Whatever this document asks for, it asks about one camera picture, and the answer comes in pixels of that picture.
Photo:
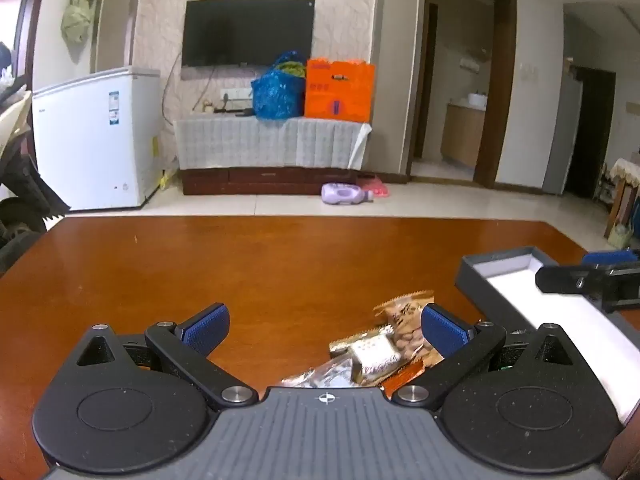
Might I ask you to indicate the grey box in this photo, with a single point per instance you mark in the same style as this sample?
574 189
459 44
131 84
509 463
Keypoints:
565 330

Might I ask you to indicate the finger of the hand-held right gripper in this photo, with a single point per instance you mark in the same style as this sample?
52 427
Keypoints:
565 279
612 257

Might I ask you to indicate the small white snack packet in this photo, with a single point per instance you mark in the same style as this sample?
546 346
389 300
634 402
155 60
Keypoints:
375 355

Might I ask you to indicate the wall light switch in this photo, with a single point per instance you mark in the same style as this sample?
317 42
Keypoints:
528 72

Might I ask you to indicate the black wall television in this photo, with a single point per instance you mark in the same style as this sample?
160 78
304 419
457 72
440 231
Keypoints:
247 32

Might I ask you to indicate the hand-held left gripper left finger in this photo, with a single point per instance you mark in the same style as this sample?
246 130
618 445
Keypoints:
207 327

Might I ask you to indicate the orange snack packet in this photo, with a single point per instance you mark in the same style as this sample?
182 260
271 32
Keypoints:
400 382

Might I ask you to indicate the pink slippers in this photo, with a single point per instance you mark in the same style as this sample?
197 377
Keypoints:
375 187

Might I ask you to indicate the blue plastic bag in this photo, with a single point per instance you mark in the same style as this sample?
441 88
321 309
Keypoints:
277 92

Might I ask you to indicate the purple plastic bottle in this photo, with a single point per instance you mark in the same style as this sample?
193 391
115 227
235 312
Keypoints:
342 194

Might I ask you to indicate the green hanging cloth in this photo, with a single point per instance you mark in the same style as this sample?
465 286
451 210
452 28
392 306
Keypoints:
80 15

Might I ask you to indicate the white black scooter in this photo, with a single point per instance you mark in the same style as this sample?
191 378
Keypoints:
17 180

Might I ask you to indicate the table with lace cloth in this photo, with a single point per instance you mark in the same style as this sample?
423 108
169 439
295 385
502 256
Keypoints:
627 170

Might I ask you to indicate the tan peanut snack packet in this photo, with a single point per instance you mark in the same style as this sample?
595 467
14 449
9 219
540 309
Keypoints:
405 325

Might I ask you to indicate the yellow packet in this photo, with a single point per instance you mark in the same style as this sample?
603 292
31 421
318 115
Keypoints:
167 177

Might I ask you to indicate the white chest freezer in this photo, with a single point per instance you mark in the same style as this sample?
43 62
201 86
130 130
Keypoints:
85 150

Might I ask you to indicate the green bag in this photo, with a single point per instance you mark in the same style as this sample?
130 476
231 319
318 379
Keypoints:
620 236

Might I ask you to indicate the dark wooden television cabinet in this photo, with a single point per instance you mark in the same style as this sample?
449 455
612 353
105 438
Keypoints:
260 180

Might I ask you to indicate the orange cardboard box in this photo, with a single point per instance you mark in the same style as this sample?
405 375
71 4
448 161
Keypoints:
340 92

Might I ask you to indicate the wooden sink cabinet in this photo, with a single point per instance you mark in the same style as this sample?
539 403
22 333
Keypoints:
460 135

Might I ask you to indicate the white wash basin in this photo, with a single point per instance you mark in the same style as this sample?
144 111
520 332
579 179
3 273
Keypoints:
477 101

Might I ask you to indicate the cloth-covered tv cabinet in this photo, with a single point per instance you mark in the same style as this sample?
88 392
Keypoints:
265 142

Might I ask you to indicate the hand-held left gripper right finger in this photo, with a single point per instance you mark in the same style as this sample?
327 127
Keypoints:
442 330

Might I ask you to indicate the wall power socket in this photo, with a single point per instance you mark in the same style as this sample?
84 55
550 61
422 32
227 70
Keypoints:
235 93

